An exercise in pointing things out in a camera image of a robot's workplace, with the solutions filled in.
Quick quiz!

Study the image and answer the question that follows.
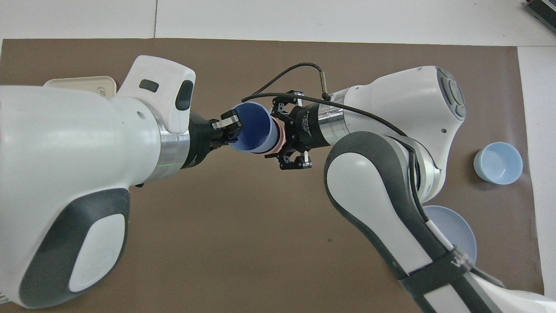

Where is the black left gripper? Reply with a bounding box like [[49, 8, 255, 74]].
[[182, 109, 243, 170]]

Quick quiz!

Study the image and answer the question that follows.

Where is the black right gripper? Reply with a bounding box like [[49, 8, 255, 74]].
[[265, 90, 322, 170]]

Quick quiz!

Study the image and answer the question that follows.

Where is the pink plastic cup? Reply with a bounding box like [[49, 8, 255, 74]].
[[261, 119, 286, 155]]

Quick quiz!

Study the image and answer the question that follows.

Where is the blue plastic cup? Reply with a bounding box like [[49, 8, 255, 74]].
[[228, 102, 279, 155]]

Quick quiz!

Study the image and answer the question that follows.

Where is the cream tray with rabbit print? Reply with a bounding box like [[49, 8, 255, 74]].
[[43, 76, 117, 101]]

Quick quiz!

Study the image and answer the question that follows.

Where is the brown table mat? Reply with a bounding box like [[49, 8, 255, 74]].
[[0, 38, 546, 313]]

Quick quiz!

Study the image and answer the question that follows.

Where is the pale blue plate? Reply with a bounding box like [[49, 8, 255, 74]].
[[423, 205, 477, 279]]

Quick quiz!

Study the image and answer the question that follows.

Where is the light blue bowl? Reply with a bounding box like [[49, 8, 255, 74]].
[[473, 142, 523, 185]]

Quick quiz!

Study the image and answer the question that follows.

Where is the grey striped device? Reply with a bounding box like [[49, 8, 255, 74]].
[[523, 0, 556, 34]]

